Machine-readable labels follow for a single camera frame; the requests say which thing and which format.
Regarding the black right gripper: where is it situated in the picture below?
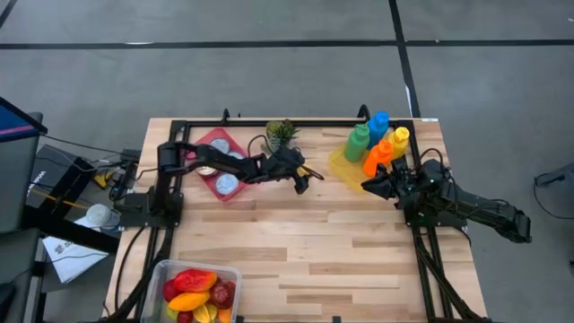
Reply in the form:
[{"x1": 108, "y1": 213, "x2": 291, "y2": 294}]
[{"x1": 360, "y1": 156, "x2": 425, "y2": 210}]

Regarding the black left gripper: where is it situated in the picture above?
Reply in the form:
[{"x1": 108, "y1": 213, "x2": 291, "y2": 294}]
[{"x1": 266, "y1": 144, "x2": 326, "y2": 196}]

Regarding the orange plastic bottle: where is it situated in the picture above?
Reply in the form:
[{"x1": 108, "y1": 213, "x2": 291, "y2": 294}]
[{"x1": 361, "y1": 138, "x2": 395, "y2": 179}]

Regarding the yellow plastic bottle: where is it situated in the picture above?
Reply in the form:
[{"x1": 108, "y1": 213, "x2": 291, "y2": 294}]
[{"x1": 387, "y1": 127, "x2": 411, "y2": 162}]

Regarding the green plastic bottle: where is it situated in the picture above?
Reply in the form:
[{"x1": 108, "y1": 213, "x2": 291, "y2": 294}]
[{"x1": 344, "y1": 123, "x2": 371, "y2": 163}]

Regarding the blue plastic bottle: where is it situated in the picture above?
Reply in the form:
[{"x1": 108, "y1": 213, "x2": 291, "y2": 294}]
[{"x1": 366, "y1": 110, "x2": 390, "y2": 151}]

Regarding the tin can green label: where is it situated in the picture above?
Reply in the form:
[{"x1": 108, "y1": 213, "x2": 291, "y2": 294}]
[{"x1": 214, "y1": 172, "x2": 239, "y2": 196}]

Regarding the silver tin can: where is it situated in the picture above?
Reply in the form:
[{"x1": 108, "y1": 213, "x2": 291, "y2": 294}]
[{"x1": 209, "y1": 137, "x2": 231, "y2": 155}]

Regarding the dark red textured fruit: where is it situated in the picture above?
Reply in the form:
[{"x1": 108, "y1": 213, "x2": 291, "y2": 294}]
[{"x1": 209, "y1": 281, "x2": 236, "y2": 310}]

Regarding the red yellow mango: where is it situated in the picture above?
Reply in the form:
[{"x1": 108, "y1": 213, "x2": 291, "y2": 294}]
[{"x1": 173, "y1": 268, "x2": 219, "y2": 293}]

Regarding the yellow orange starfruit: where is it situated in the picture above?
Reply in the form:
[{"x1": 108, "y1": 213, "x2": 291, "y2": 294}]
[{"x1": 193, "y1": 302, "x2": 219, "y2": 323}]

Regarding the orange yellow mango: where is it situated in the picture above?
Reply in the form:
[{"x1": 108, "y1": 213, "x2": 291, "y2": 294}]
[{"x1": 167, "y1": 291, "x2": 212, "y2": 313}]

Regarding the yellow plastic tray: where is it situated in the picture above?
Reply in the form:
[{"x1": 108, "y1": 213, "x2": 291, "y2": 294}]
[{"x1": 328, "y1": 134, "x2": 407, "y2": 195}]

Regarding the potted succulent plant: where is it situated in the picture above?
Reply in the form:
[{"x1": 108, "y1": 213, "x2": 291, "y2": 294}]
[{"x1": 261, "y1": 118, "x2": 300, "y2": 154}]

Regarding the red translucent plastic tray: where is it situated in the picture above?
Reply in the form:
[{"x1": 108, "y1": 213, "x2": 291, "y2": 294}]
[{"x1": 184, "y1": 127, "x2": 252, "y2": 204}]

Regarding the grey stand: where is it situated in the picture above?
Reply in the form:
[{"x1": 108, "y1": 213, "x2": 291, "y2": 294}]
[{"x1": 535, "y1": 161, "x2": 574, "y2": 189}]

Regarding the clear plastic container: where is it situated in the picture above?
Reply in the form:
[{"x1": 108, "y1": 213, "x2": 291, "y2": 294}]
[{"x1": 141, "y1": 258, "x2": 243, "y2": 323}]

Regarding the clear plastic water bottle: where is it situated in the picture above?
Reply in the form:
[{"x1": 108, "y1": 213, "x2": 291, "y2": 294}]
[{"x1": 84, "y1": 203, "x2": 122, "y2": 229}]

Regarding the black metal stand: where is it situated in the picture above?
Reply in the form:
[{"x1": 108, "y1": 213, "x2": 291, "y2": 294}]
[{"x1": 20, "y1": 204, "x2": 121, "y2": 255}]

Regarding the white paper sheet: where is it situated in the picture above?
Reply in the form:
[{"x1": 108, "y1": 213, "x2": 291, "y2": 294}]
[{"x1": 42, "y1": 215, "x2": 110, "y2": 284}]

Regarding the black box white lettering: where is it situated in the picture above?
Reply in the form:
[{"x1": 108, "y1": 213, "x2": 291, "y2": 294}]
[{"x1": 25, "y1": 144, "x2": 96, "y2": 212}]

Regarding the grey cabinet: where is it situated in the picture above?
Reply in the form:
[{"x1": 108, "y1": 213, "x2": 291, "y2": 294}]
[{"x1": 0, "y1": 111, "x2": 44, "y2": 234}]

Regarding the dark blue monitor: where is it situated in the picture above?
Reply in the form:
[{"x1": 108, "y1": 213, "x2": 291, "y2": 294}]
[{"x1": 0, "y1": 96, "x2": 48, "y2": 144}]

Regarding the black floor cable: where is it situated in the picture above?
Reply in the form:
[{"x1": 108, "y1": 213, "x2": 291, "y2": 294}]
[{"x1": 532, "y1": 172, "x2": 574, "y2": 221}]

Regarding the black cable under table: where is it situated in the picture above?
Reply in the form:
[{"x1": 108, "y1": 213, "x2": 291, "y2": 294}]
[{"x1": 114, "y1": 225, "x2": 149, "y2": 315}]

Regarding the yellow cable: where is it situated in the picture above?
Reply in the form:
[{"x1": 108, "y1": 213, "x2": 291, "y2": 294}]
[{"x1": 27, "y1": 187, "x2": 91, "y2": 211}]

